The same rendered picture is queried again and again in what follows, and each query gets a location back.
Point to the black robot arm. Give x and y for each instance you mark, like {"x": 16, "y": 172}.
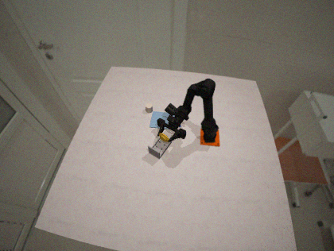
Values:
{"x": 205, "y": 90}

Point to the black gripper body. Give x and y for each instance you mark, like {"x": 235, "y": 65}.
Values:
{"x": 173, "y": 127}

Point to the light blue square mat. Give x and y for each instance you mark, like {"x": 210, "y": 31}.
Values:
{"x": 155, "y": 116}

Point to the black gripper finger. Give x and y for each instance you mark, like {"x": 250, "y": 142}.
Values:
{"x": 161, "y": 128}
{"x": 175, "y": 136}

